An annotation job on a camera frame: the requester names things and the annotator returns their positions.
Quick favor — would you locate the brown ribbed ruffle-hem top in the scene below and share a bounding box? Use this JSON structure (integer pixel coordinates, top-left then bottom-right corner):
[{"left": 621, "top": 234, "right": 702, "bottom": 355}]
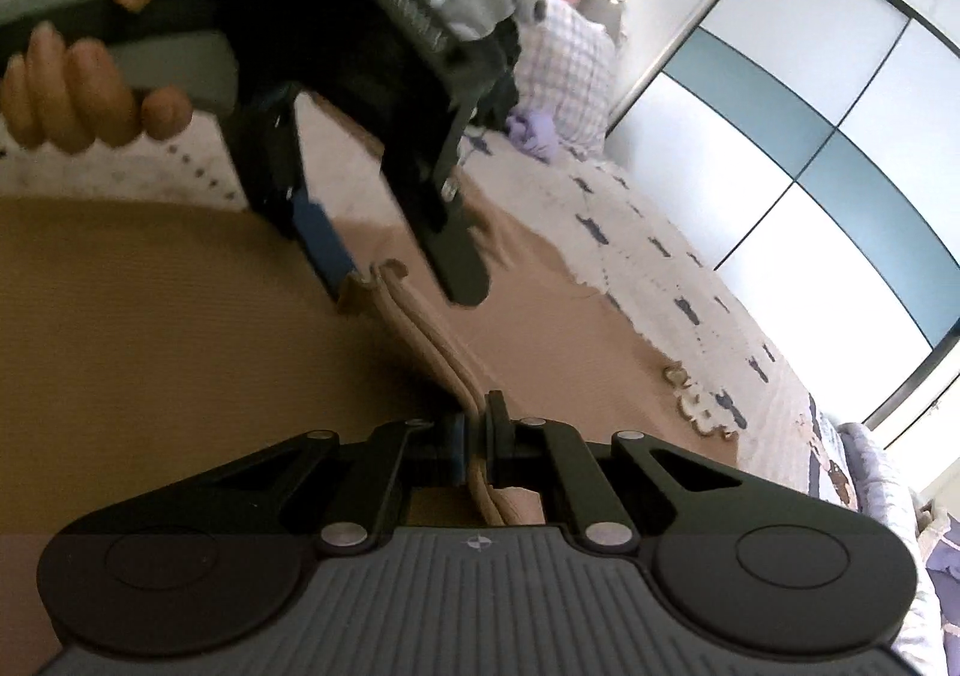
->
[{"left": 0, "top": 113, "right": 751, "bottom": 534}]

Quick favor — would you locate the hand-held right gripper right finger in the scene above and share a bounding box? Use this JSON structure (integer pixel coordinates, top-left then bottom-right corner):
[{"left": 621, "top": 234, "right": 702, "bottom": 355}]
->
[{"left": 486, "top": 389, "right": 727, "bottom": 557}]

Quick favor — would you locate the person's left hand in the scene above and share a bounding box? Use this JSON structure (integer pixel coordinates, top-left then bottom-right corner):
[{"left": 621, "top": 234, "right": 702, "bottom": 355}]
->
[{"left": 0, "top": 0, "right": 194, "bottom": 157}]

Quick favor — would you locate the grey padded headboard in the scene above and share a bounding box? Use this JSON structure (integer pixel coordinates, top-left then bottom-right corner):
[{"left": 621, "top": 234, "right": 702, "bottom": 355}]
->
[{"left": 581, "top": 0, "right": 629, "bottom": 37}]

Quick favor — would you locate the small purple cloth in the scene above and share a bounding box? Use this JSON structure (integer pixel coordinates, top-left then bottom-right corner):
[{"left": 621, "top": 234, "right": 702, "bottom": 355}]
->
[{"left": 506, "top": 110, "right": 563, "bottom": 163}]

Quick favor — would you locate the purple padded jacket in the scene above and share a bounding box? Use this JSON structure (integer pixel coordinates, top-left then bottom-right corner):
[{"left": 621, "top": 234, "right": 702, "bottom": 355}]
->
[{"left": 911, "top": 496, "right": 960, "bottom": 617}]

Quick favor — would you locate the white and teal wardrobe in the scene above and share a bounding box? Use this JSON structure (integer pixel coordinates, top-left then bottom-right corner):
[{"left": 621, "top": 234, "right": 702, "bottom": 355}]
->
[{"left": 607, "top": 0, "right": 960, "bottom": 429}]

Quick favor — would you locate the plaid pillow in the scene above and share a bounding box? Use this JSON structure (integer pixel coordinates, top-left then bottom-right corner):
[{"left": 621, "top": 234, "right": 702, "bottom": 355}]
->
[{"left": 517, "top": 0, "right": 620, "bottom": 156}]

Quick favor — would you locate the purple floral quilt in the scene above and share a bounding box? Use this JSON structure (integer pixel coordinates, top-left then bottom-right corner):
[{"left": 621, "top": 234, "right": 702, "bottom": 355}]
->
[{"left": 836, "top": 421, "right": 946, "bottom": 676}]

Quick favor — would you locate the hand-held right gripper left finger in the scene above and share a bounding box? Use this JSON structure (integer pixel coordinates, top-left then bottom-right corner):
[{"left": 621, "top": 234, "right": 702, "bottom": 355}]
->
[{"left": 214, "top": 413, "right": 467, "bottom": 557}]

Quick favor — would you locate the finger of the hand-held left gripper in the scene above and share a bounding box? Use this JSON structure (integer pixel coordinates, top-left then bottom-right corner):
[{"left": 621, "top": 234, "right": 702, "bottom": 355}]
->
[
  {"left": 381, "top": 147, "right": 494, "bottom": 308},
  {"left": 223, "top": 92, "right": 359, "bottom": 302}
]

